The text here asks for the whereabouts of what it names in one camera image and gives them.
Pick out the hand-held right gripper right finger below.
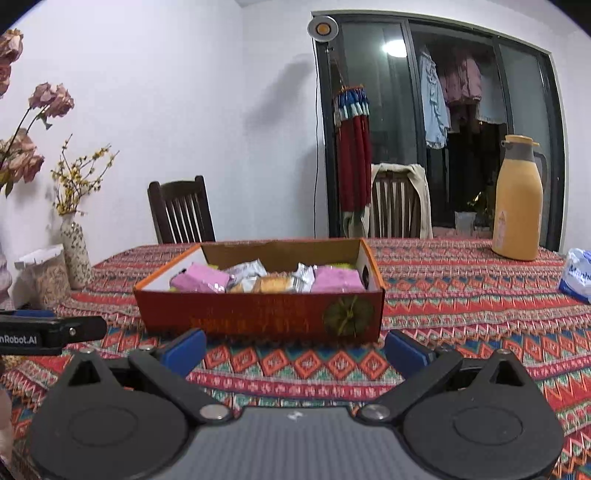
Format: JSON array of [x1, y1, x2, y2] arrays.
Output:
[[358, 330, 541, 425]]

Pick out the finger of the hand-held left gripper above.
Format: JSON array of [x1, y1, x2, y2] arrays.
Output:
[[46, 316, 108, 345]]

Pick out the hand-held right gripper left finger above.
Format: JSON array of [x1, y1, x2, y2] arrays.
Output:
[[53, 329, 232, 425]]

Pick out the pink snack packet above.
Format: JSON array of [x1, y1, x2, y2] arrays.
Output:
[[311, 266, 369, 294], [170, 262, 230, 294]]

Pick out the red cardboard box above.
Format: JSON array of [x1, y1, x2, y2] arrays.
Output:
[[133, 237, 386, 344]]

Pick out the silver snack packet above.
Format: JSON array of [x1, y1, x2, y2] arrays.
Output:
[[292, 263, 315, 292], [225, 259, 267, 292]]

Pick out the orange cracker snack packet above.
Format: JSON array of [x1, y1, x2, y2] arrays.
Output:
[[253, 274, 296, 295]]

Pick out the clear seed container white lid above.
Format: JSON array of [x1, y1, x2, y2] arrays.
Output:
[[14, 244, 72, 310]]

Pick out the patterned red tablecloth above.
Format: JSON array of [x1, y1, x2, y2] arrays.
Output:
[[0, 237, 591, 480]]

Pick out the floral ceramic vase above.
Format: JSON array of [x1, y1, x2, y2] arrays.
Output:
[[60, 213, 93, 291]]

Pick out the dark wooden chair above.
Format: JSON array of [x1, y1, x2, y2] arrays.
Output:
[[148, 175, 216, 245]]

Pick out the brown slatted wooden chair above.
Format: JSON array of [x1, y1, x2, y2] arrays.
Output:
[[372, 171, 423, 238]]

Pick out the yellow flower branches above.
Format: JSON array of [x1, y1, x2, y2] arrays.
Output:
[[52, 135, 118, 217]]

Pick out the chair with draped cloth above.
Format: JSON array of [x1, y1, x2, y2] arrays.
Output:
[[348, 163, 434, 238]]

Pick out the yellow thermos jug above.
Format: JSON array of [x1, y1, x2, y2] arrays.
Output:
[[492, 135, 549, 261]]

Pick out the blue white plastic bag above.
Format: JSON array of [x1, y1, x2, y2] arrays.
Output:
[[558, 248, 591, 304]]

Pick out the red tassel hanging decoration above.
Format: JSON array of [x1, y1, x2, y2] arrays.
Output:
[[333, 85, 372, 213]]

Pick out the pink artificial flower bouquet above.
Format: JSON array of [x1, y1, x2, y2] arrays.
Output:
[[0, 28, 75, 197]]

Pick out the dark sliding glass door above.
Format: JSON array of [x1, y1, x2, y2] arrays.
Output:
[[311, 10, 568, 252]]

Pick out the light blue hanging garment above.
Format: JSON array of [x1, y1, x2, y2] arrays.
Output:
[[419, 51, 451, 149]]

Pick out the white hanging garment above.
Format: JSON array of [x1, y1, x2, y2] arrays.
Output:
[[475, 76, 511, 125]]

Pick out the pink hanging garment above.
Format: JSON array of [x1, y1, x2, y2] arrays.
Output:
[[438, 51, 483, 104]]

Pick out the round white lamp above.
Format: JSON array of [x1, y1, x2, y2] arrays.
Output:
[[307, 15, 339, 40]]

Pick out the black lamp cable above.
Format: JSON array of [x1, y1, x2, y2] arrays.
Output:
[[313, 39, 321, 238]]

